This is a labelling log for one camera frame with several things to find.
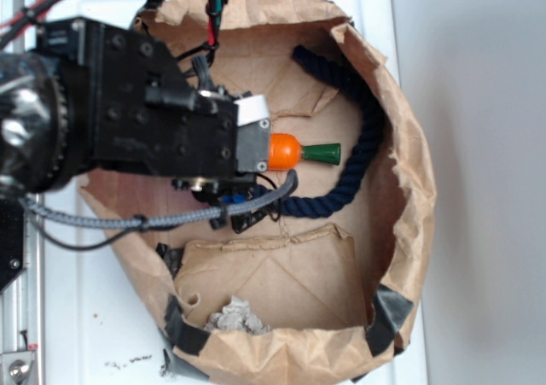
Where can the black tape strip left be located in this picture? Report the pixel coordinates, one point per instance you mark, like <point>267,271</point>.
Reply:
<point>187,338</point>

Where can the black metal bracket plate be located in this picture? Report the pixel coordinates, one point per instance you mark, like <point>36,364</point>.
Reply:
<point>12,239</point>

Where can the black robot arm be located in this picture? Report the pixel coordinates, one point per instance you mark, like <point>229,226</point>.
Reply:
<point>28,98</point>

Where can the orange plastic carrot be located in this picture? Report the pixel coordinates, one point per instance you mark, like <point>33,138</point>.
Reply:
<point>286,152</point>

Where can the crumpled grey paper wad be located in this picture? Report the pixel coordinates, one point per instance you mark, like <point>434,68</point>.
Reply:
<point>237,315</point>

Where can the brown paper bag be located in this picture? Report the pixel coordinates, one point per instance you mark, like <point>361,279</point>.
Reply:
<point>312,281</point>

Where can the black tape strip right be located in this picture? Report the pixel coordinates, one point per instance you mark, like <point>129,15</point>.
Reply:
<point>391,311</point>

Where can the aluminium frame rail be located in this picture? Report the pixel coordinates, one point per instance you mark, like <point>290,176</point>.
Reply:
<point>22,309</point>

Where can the black tape strip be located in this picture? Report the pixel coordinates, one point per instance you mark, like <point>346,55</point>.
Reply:
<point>391,311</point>
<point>187,338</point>

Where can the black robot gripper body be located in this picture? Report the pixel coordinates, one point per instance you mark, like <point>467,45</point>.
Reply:
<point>124,105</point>

